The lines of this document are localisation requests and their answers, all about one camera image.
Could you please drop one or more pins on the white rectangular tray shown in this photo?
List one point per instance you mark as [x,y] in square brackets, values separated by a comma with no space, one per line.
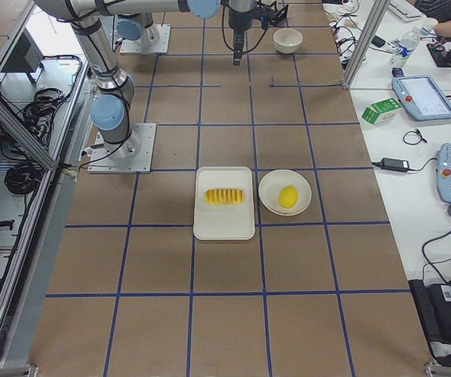
[229,222]

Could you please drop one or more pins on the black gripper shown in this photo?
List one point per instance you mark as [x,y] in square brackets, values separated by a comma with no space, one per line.
[238,18]

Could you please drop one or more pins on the cream bowl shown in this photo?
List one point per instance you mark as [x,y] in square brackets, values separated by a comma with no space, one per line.
[287,40]

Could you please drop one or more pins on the black power adapter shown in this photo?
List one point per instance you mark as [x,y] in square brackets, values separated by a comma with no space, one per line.
[397,165]

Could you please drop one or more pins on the yellow spiral bread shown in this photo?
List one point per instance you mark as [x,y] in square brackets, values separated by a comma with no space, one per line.
[224,196]

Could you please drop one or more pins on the white round plate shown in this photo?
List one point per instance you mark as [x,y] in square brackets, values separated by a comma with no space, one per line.
[273,182]

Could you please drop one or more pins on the yellow lemon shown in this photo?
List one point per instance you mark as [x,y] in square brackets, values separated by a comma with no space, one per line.
[288,197]

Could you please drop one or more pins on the aluminium frame post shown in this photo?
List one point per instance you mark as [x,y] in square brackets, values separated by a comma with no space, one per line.
[369,30]

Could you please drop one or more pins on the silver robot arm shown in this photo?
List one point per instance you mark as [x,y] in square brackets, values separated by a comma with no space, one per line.
[83,16]
[138,27]

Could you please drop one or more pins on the far teach pendant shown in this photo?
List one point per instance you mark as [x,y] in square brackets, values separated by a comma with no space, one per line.
[421,97]

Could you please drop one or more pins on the green white box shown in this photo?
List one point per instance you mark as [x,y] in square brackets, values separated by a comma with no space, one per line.
[381,111]

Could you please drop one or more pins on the black dish rack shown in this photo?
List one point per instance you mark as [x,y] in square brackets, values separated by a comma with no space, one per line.
[270,15]

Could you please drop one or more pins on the clear water bottle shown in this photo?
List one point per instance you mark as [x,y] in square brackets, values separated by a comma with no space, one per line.
[405,47]

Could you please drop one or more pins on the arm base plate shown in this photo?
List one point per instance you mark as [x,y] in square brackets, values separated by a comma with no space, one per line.
[161,47]
[135,155]

